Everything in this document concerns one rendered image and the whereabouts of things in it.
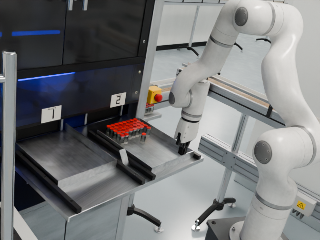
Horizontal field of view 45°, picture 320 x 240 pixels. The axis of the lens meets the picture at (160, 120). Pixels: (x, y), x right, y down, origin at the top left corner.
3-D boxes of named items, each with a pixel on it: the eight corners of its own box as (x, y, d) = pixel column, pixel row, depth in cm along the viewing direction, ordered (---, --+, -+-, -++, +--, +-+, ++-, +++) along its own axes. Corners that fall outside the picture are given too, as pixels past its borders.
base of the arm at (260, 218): (297, 261, 123) (317, 215, 115) (246, 268, 116) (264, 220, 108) (265, 221, 138) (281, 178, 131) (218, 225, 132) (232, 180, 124)
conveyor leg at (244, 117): (208, 207, 270) (236, 108, 238) (215, 203, 277) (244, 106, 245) (218, 214, 265) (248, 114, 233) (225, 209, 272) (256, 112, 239)
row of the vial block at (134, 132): (114, 141, 166) (115, 132, 164) (144, 132, 179) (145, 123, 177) (117, 144, 165) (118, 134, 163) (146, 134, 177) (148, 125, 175)
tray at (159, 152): (96, 136, 167) (97, 129, 166) (139, 124, 186) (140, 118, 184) (150, 175, 148) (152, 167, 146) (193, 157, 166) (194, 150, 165)
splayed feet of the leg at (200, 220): (188, 227, 259) (192, 211, 253) (229, 201, 294) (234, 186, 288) (197, 234, 254) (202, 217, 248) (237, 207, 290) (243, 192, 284)
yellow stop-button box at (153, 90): (140, 99, 194) (142, 85, 191) (150, 96, 199) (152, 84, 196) (150, 105, 190) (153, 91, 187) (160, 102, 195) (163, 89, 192)
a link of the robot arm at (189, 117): (191, 104, 159) (190, 111, 160) (177, 108, 153) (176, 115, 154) (207, 113, 154) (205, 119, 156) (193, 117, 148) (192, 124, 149)
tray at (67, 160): (8, 144, 150) (8, 136, 148) (65, 130, 168) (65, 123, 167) (57, 189, 130) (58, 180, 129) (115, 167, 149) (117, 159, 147)
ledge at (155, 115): (125, 111, 201) (126, 107, 200) (143, 106, 210) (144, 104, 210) (144, 122, 193) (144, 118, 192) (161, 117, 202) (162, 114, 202)
